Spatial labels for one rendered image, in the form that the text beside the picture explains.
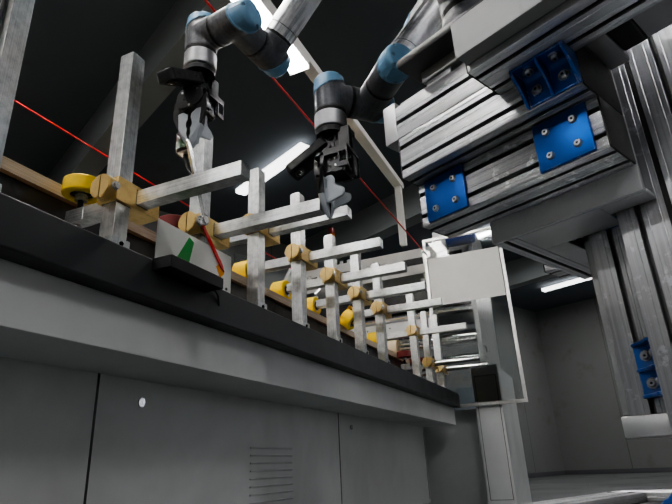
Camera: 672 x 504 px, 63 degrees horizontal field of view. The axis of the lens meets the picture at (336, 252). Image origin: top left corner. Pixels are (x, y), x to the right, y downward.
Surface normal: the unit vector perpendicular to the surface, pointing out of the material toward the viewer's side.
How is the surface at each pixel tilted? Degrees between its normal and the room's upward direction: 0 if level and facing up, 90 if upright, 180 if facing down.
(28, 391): 90
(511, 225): 90
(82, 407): 90
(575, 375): 90
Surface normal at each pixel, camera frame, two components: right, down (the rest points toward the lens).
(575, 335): -0.76, -0.21
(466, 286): -0.41, -0.32
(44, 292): 0.91, -0.19
